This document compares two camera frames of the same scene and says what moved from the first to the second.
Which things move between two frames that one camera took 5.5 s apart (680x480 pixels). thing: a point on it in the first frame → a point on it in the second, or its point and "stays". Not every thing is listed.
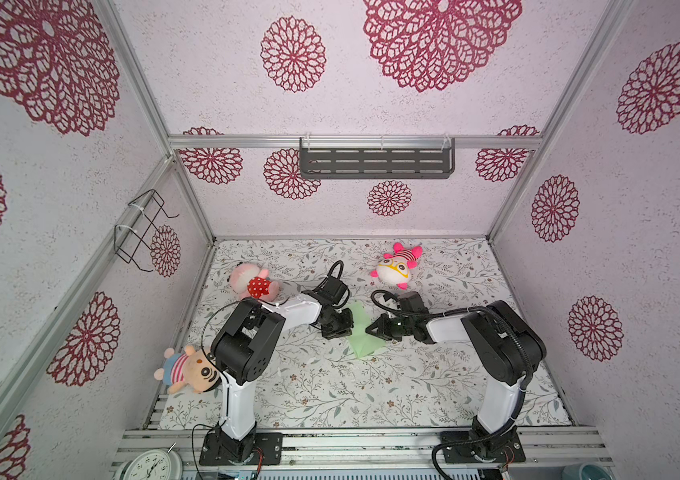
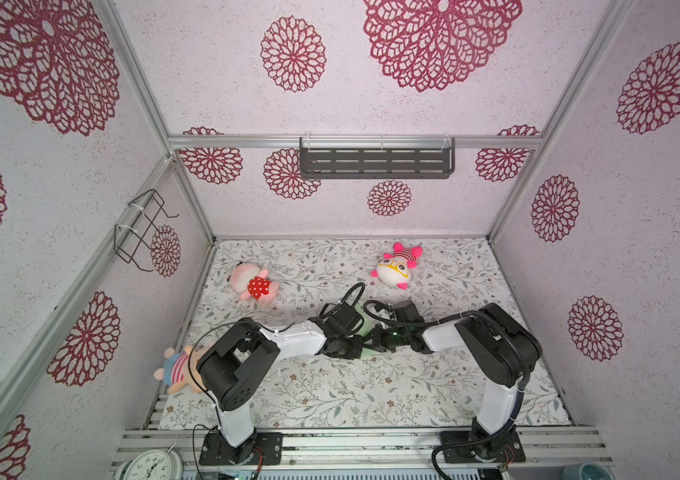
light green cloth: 363,342 stays
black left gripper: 344,331 → 355,353
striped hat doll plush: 191,369 stays
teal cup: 586,471 stays
